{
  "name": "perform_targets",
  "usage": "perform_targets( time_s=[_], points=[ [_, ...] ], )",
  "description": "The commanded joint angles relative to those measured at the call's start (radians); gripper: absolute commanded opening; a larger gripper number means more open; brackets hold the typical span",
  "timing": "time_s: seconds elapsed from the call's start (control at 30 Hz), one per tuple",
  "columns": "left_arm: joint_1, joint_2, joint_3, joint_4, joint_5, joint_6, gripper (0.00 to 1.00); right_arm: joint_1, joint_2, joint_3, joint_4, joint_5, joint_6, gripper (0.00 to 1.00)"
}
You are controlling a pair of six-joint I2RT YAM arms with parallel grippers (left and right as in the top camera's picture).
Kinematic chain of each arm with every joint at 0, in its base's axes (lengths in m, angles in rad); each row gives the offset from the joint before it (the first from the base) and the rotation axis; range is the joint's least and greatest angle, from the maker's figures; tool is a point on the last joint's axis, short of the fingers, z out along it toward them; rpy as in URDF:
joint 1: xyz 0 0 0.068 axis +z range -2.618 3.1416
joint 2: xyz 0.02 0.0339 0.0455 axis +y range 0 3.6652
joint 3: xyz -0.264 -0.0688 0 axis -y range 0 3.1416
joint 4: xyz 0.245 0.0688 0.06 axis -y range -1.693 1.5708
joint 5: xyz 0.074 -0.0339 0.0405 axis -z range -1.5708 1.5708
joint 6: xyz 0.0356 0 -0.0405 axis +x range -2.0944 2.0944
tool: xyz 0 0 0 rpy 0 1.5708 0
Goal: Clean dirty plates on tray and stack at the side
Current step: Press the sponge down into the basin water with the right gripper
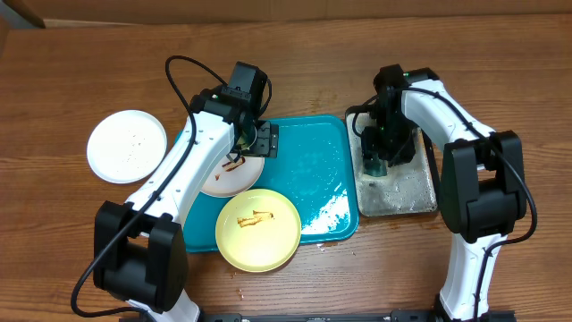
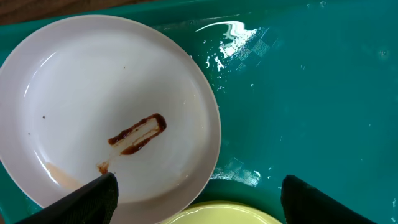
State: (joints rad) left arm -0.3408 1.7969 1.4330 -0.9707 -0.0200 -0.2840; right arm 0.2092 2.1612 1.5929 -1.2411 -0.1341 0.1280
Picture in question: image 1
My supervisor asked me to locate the yellow green sponge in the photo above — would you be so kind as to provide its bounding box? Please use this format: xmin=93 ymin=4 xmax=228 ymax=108
xmin=363 ymin=157 xmax=387 ymax=178

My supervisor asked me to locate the white plate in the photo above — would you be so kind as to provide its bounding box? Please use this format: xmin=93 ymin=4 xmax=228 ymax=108
xmin=87 ymin=110 xmax=167 ymax=184
xmin=201 ymin=157 xmax=265 ymax=198

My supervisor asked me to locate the yellow-green plate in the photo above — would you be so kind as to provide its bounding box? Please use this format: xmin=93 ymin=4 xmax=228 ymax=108
xmin=215 ymin=189 xmax=301 ymax=273

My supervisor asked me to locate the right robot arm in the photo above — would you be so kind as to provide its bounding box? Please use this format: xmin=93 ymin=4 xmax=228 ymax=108
xmin=346 ymin=64 xmax=534 ymax=321

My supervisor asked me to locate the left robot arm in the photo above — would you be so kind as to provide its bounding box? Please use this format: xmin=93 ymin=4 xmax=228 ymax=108
xmin=84 ymin=86 xmax=278 ymax=321

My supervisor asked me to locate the black soapy water tray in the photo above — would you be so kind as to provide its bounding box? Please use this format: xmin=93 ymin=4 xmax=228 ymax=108
xmin=345 ymin=106 xmax=439 ymax=217

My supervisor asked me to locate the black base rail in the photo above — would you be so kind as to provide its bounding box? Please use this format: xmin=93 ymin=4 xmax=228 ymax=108
xmin=118 ymin=309 xmax=517 ymax=322

